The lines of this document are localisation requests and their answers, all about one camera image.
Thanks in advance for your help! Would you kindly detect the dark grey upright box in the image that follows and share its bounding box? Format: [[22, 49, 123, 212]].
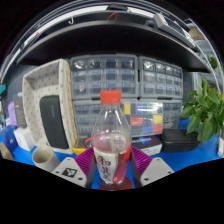
[[12, 93, 28, 129]]

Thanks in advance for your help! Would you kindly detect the white and grey mug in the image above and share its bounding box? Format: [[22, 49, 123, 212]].
[[31, 144, 62, 173]]

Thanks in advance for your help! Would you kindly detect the grey parts drawer cabinet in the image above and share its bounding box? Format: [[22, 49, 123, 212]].
[[162, 99, 183, 130], [138, 55, 184, 100], [72, 99, 134, 138], [69, 54, 139, 100]]

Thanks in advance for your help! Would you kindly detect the black shelf unit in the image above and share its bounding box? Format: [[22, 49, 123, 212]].
[[14, 6, 214, 73]]

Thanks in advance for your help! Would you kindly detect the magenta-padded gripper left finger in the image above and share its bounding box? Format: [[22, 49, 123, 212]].
[[52, 147, 97, 189]]

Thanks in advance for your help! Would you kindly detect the clear box of colourful parts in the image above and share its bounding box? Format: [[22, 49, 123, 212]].
[[123, 101, 164, 137]]

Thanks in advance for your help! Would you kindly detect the flat black hard case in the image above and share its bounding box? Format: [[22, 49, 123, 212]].
[[160, 128, 202, 154]]

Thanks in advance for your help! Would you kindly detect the black zip case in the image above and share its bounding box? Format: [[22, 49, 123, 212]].
[[39, 95, 70, 150]]

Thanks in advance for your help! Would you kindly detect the small dark labelled box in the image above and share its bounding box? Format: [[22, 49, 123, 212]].
[[130, 134, 164, 157]]

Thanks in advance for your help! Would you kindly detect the green potted plant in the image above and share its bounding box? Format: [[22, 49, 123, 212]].
[[179, 77, 224, 144]]

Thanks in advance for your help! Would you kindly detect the white box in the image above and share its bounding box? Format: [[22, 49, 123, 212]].
[[13, 126, 36, 153]]

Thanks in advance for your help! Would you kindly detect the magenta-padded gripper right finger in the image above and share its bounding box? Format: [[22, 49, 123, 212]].
[[130, 146, 175, 188]]

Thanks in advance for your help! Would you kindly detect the clear red-capped drink bottle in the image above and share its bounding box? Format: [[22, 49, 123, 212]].
[[91, 89, 133, 191]]

